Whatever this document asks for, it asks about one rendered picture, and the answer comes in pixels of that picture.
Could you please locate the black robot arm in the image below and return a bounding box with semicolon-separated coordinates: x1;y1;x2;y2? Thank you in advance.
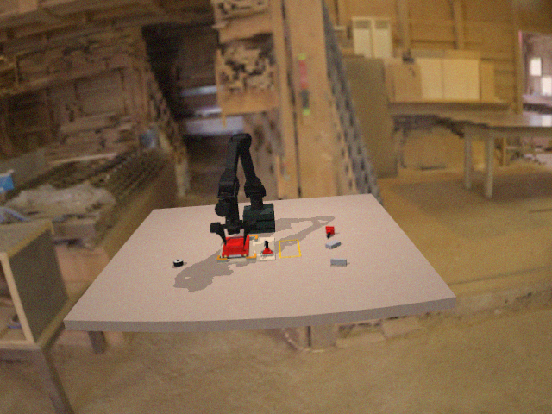
215;133;266;235

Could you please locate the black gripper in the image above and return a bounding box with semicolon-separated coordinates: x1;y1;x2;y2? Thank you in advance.
210;209;257;246

